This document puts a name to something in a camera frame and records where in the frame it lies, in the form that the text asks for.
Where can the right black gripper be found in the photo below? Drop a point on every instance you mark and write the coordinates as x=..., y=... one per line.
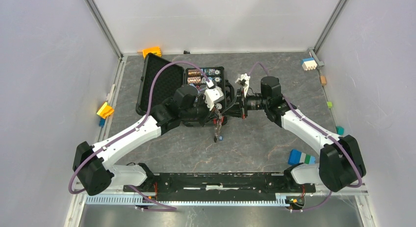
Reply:
x=238, y=110

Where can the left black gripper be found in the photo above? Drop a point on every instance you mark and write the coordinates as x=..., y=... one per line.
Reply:
x=209, y=115

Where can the red keyring carabiner with rings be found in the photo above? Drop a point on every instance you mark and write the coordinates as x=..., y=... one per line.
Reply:
x=217, y=127

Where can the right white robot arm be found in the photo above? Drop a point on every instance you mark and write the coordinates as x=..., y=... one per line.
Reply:
x=340, y=161

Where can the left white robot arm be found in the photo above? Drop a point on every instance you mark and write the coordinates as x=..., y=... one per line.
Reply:
x=95, y=165

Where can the black poker chip case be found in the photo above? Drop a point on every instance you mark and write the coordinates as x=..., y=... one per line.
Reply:
x=162, y=82

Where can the blue green brick stack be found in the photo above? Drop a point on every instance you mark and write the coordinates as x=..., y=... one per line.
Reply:
x=296, y=157

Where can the blue white toy block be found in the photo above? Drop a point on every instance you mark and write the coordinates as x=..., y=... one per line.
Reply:
x=309, y=64

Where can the small wooden cube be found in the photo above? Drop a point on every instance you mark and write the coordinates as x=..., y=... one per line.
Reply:
x=323, y=80

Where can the teal cube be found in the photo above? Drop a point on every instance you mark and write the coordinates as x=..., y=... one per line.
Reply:
x=340, y=130

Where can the yellow orange toy block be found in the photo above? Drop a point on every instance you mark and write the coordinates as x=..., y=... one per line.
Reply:
x=105, y=110

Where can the small blue block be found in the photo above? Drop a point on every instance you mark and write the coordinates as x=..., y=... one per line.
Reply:
x=102, y=122

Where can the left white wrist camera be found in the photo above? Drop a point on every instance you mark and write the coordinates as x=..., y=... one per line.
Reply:
x=213, y=96

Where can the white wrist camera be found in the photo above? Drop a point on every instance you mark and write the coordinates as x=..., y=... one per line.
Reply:
x=213, y=96
x=243, y=81

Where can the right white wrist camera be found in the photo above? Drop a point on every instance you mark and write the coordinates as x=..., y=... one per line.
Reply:
x=243, y=81

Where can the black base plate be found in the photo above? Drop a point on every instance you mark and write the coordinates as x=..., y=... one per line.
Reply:
x=256, y=186

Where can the white cable comb rail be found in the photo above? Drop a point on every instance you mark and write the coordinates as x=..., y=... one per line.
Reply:
x=138, y=200

